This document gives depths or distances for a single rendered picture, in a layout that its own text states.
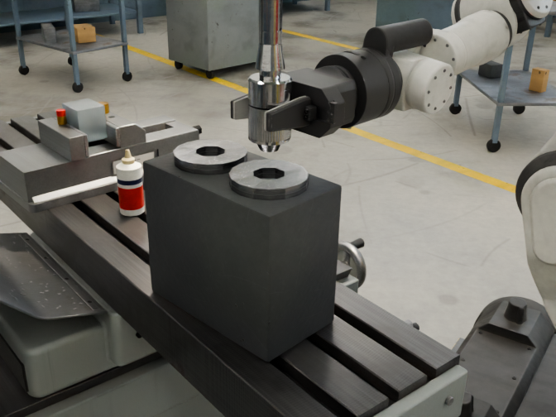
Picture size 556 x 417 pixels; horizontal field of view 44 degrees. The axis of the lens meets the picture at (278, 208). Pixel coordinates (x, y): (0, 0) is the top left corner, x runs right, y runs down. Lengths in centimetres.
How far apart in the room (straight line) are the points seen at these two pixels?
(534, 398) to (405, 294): 138
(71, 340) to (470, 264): 217
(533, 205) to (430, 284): 172
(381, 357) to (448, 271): 210
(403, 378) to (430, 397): 4
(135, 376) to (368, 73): 63
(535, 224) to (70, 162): 76
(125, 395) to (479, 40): 76
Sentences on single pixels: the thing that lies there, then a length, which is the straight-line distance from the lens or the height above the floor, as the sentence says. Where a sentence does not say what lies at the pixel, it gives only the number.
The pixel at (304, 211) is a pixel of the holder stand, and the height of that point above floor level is 110.
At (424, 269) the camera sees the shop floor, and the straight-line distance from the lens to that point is 290.
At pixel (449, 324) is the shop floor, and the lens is 258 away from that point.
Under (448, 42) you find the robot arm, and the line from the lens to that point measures 95.
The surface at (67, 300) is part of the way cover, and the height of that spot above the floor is 86.
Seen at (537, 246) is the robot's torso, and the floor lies 92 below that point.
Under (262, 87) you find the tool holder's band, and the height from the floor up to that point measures 123.
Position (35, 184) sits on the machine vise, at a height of 97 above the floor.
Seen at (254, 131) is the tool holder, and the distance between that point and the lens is 73.
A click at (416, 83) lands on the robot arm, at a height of 121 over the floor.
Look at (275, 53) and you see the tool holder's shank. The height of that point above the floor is 127.
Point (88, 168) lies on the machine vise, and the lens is 122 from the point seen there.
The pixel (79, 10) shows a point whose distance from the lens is 759.
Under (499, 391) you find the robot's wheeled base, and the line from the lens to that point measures 136.
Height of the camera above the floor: 142
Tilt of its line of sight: 25 degrees down
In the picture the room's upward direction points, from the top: 1 degrees clockwise
